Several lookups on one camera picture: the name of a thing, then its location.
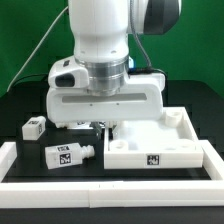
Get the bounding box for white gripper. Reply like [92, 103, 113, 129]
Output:
[46, 73, 165, 139]

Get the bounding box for white square table top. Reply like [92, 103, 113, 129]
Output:
[104, 107, 204, 169]

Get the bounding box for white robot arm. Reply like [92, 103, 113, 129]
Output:
[46, 0, 182, 128]

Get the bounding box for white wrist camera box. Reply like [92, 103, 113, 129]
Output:
[48, 56, 89, 89]

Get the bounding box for black cable on table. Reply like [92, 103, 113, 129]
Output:
[9, 73, 51, 88]

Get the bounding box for grey cable on left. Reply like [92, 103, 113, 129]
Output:
[5, 5, 70, 94]

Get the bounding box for white U-shaped fence frame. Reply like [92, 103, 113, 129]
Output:
[0, 140, 224, 208]

